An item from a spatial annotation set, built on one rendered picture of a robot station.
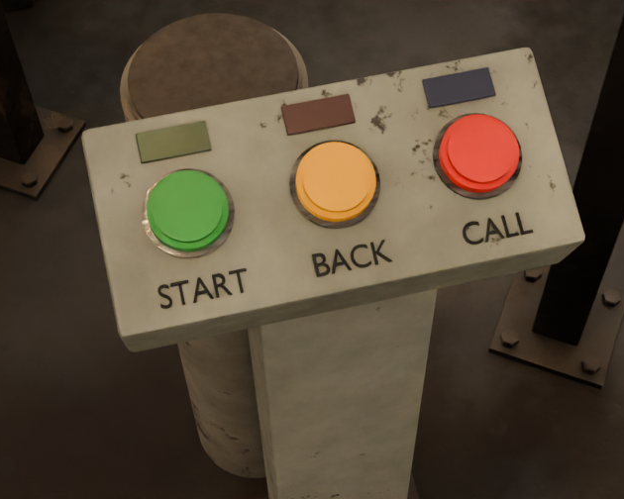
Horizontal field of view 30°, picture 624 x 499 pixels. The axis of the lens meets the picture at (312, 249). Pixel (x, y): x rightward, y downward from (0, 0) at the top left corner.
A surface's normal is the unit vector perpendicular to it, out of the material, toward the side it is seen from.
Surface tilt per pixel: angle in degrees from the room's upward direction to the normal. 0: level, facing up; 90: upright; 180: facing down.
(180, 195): 20
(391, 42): 0
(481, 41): 0
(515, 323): 0
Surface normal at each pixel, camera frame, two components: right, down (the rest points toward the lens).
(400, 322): 0.23, 0.81
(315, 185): 0.07, -0.24
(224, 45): -0.01, -0.55
